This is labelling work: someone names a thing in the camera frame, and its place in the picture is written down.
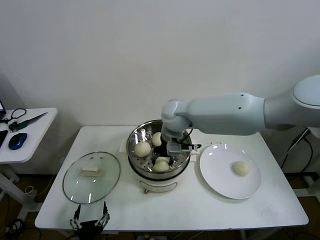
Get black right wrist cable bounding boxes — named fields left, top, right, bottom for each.
left=178, top=128, right=203, bottom=152

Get white side table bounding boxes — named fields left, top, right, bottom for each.
left=0, top=107, right=59, bottom=221

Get cream electric cooker pot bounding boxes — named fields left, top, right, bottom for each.
left=119, top=137, right=201, bottom=195

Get white steamed baozi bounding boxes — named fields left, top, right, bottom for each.
left=231, top=160, right=251, bottom=177
left=134, top=141, right=152, bottom=158
left=151, top=159, right=170, bottom=173
left=151, top=131, right=163, bottom=147

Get white floor cable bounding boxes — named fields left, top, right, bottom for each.
left=24, top=185, right=38, bottom=198

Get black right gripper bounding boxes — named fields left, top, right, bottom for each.
left=149, top=134, right=175, bottom=167

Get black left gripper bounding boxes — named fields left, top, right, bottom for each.
left=69, top=201, right=111, bottom=236

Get black looped cable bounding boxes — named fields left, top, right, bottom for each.
left=0, top=108, right=27, bottom=124

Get stainless steel steamer basket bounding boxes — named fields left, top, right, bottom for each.
left=126, top=119, right=193, bottom=173

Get white round plate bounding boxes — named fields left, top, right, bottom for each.
left=199, top=143, right=263, bottom=200

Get glass lid with cream handle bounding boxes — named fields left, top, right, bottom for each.
left=62, top=151, right=122, bottom=205

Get white desk foot bar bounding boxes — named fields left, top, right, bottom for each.
left=283, top=172, right=320, bottom=198

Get blue computer mouse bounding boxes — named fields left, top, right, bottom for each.
left=8, top=132, right=28, bottom=150

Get black wall cable with adapter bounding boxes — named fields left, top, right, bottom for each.
left=279, top=127, right=315, bottom=173

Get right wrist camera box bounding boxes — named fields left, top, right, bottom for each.
left=166, top=140, right=185, bottom=154

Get black floor cables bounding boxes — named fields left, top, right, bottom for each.
left=4, top=218, right=42, bottom=240

